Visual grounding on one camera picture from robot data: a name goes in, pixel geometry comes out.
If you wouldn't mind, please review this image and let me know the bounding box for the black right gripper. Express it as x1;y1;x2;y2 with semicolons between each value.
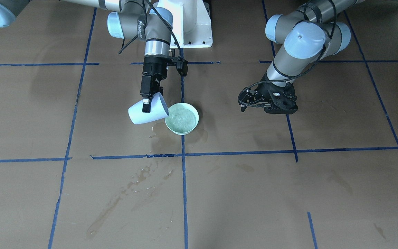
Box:
140;48;189;113

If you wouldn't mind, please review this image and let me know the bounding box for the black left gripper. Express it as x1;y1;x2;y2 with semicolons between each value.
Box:
237;81;299;114

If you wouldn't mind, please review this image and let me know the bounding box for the light blue cup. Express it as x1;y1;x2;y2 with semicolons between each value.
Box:
128;92;169;125

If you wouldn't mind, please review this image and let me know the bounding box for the mint green bowl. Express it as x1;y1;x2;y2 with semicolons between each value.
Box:
164;103;199;135

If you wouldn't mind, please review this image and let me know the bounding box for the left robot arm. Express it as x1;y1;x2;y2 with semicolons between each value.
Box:
237;0;360;114

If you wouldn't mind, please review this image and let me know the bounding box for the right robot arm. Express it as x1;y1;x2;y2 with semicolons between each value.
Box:
72;0;188;113

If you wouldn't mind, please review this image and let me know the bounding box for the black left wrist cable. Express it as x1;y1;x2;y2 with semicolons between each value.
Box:
240;0;338;104

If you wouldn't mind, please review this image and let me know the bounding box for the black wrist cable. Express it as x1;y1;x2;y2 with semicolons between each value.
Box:
118;0;182;59
240;0;338;104

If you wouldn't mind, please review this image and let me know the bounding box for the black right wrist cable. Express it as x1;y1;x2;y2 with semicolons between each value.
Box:
118;0;182;59

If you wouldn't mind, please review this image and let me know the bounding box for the white pedestal column base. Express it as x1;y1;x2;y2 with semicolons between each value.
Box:
155;0;213;48

